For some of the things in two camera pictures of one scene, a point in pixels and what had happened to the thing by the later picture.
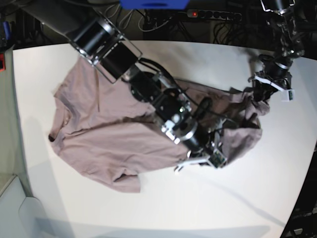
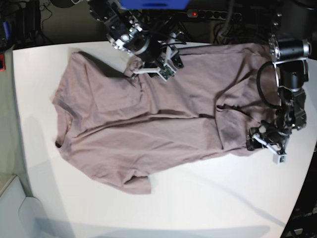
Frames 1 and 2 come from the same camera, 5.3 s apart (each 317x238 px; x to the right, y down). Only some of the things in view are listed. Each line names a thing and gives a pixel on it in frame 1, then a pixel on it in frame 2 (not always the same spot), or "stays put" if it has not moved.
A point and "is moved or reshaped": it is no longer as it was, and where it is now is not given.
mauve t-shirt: (106, 130) is moved or reshaped
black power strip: (214, 14) stays put
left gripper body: (200, 141) → (151, 61)
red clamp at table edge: (2, 59) stays put
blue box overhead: (153, 4) stays put
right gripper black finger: (258, 88) → (252, 144)
